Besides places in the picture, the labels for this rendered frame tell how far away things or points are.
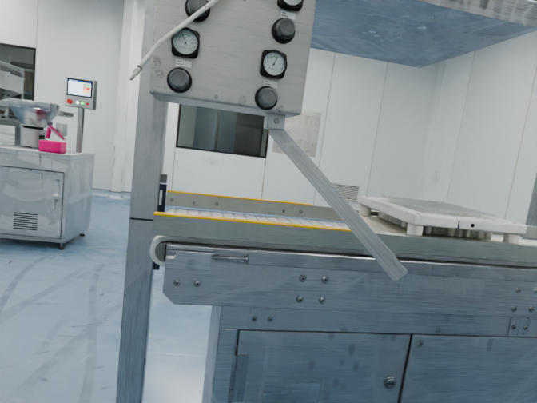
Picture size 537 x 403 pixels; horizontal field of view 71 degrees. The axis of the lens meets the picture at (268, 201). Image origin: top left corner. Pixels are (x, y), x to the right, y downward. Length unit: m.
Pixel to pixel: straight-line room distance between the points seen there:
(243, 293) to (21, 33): 6.24
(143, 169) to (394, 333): 0.62
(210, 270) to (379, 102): 5.87
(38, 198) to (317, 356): 2.88
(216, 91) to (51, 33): 6.01
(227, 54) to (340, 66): 5.69
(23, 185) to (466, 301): 3.12
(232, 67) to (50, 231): 2.95
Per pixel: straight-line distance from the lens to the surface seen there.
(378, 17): 0.78
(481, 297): 0.84
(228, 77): 0.56
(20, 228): 3.51
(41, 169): 3.36
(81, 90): 3.66
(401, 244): 0.70
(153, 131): 0.88
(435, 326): 0.86
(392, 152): 6.44
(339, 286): 0.68
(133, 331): 0.99
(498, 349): 0.99
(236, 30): 0.58
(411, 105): 6.59
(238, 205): 0.87
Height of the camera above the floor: 0.98
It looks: 8 degrees down
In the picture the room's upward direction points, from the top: 7 degrees clockwise
